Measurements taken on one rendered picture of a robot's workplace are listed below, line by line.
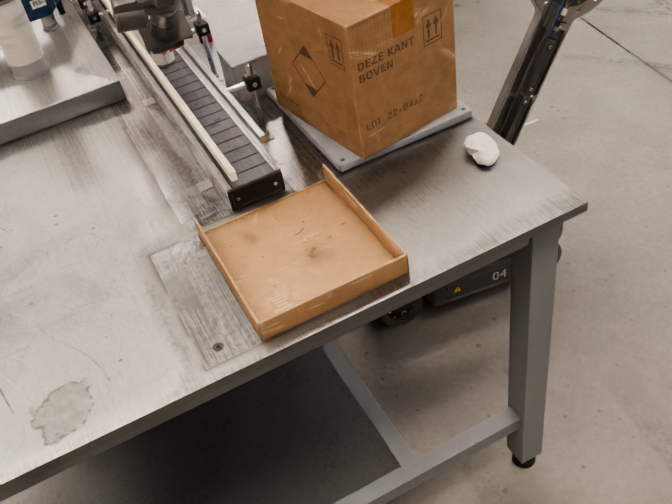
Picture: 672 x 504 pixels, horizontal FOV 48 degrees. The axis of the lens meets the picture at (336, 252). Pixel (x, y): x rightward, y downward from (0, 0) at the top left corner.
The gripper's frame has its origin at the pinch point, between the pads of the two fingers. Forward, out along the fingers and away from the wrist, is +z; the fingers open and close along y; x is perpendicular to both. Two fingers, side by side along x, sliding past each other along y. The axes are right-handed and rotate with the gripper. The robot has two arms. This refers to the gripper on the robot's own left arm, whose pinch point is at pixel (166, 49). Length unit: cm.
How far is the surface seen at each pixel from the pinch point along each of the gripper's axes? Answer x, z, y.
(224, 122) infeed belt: 24.6, -13.0, -2.3
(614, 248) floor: 86, 49, -110
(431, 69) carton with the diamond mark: 36, -34, -38
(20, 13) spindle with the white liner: -22.9, 8.3, 25.3
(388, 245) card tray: 63, -42, -13
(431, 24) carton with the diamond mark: 30, -41, -38
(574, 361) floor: 107, 31, -71
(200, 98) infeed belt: 15.2, -5.0, -1.4
